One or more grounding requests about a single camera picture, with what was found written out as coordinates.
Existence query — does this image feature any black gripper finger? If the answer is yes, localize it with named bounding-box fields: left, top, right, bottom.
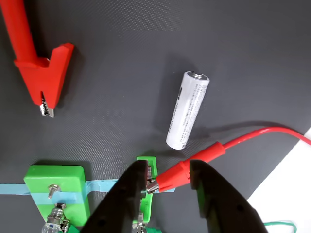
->
left=79, top=159, right=149, bottom=233
left=189, top=159, right=269, bottom=233

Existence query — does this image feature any white AA battery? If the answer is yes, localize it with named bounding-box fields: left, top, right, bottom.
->
left=166, top=70, right=210, bottom=150

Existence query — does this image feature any red alligator clip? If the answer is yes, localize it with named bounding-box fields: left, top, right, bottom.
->
left=0, top=0, right=75, bottom=118
left=146, top=142, right=226, bottom=195

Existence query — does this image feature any green battery holder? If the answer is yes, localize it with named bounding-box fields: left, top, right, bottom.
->
left=132, top=156, right=159, bottom=229

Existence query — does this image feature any green alligator clip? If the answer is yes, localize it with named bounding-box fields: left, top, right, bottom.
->
left=63, top=224, right=82, bottom=233
left=136, top=225, right=168, bottom=233

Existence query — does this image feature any green bulb holder block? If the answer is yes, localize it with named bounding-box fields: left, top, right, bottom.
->
left=23, top=165, right=91, bottom=228

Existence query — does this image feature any small clear light bulb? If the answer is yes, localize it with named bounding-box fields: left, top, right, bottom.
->
left=41, top=202, right=70, bottom=233

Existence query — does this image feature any silver terminal screw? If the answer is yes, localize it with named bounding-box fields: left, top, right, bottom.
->
left=47, top=184, right=60, bottom=200

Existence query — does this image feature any dark grey work mat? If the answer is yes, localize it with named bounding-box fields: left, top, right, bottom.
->
left=0, top=0, right=311, bottom=233

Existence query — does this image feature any green cable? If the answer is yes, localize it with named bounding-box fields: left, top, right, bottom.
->
left=263, top=219, right=298, bottom=233

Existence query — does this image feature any red cable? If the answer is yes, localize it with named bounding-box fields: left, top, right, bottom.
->
left=222, top=126, right=311, bottom=149

